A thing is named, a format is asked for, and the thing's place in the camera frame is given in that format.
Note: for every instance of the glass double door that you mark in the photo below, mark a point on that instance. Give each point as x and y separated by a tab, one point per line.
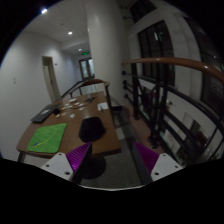
87	68

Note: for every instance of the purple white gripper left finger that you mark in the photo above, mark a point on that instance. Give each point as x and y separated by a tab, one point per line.
68	165

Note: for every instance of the white door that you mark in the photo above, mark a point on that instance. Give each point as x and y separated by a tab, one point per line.
50	78

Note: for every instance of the green mouse pad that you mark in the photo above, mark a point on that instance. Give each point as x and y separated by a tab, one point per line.
47	139

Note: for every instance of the wooden chair back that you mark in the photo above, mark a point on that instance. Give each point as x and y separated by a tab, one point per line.
91	82

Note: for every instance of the black round chair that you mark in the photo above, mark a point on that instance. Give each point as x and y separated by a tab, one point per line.
91	130

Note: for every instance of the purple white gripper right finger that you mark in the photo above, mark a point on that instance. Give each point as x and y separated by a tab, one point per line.
153	166

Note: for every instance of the white paper sheet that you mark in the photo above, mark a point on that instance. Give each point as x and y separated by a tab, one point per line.
103	106

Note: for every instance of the dark laptop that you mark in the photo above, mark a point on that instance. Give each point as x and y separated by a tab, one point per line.
45	113

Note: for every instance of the brown wooden table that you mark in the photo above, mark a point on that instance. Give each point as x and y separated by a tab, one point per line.
109	144

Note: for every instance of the wooden stair handrail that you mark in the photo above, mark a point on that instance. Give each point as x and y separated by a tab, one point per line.
189	63

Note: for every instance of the green exit sign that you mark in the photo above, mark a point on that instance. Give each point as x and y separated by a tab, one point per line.
85	53

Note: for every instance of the large dark window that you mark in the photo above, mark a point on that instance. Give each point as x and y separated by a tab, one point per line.
155	40

